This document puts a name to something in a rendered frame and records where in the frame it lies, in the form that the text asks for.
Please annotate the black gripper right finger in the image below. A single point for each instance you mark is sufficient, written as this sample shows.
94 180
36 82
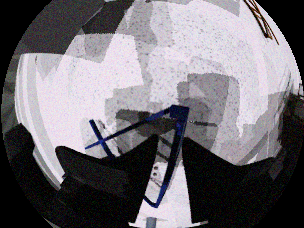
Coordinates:
212 181

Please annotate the dark rectangular glasses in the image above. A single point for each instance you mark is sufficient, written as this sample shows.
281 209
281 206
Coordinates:
299 110

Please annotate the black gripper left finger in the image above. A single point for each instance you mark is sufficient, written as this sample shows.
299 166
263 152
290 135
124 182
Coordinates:
126 177

